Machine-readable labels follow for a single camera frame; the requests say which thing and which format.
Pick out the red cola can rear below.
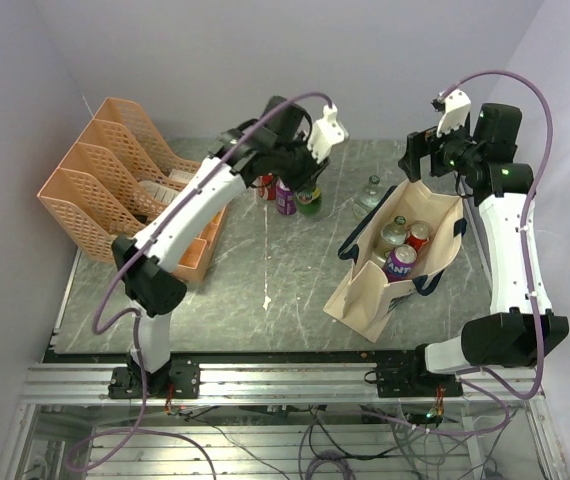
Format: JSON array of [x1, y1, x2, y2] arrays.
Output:
[[257, 174, 277, 201]]

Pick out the red cola can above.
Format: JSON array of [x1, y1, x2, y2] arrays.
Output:
[[257, 174, 277, 201], [405, 221, 431, 253]]

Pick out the red cola can front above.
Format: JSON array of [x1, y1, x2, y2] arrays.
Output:
[[405, 221, 431, 253]]

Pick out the purple Fanta can front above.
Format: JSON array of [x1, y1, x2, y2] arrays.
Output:
[[382, 244, 417, 282]]

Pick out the clear Chang bottle front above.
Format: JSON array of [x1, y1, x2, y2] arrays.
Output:
[[375, 215, 408, 260]]

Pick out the cream canvas tote bag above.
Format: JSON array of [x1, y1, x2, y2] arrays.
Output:
[[323, 181, 467, 342]]

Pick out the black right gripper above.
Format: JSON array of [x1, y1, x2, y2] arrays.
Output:
[[398, 112, 483, 182]]

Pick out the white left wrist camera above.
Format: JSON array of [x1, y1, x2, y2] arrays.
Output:
[[307, 105, 349, 164]]

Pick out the pink plastic file organizer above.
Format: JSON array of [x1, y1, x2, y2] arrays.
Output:
[[36, 96, 229, 285]]

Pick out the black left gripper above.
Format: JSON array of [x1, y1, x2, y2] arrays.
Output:
[[275, 132, 335, 196]]

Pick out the green Perrier glass bottle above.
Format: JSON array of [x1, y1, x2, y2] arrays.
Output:
[[294, 186, 322, 216]]

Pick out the aluminium mounting rail frame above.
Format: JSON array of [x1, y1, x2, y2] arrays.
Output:
[[18, 360, 570, 479]]

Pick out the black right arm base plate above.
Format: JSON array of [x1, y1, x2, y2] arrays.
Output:
[[363, 364, 463, 398]]

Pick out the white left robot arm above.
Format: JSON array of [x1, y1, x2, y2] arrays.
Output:
[[110, 96, 348, 397]]

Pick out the purple fanta can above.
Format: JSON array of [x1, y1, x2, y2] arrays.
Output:
[[275, 179, 296, 216], [382, 244, 417, 282]]

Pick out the clear Chang bottle rear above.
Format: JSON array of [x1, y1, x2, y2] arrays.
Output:
[[352, 175, 385, 220]]

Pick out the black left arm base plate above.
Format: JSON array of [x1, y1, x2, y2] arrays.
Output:
[[108, 359, 201, 399]]

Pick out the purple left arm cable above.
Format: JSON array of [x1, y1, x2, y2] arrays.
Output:
[[64, 91, 339, 474]]

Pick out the purple Fanta can rear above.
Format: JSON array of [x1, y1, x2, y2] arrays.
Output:
[[275, 179, 296, 216]]

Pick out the loose cables under frame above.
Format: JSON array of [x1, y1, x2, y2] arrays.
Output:
[[129, 394, 516, 480]]

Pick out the clear chang bottle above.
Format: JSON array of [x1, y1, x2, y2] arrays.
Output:
[[352, 175, 385, 220], [375, 215, 408, 260]]

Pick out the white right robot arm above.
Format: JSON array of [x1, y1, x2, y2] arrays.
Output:
[[399, 96, 569, 396]]

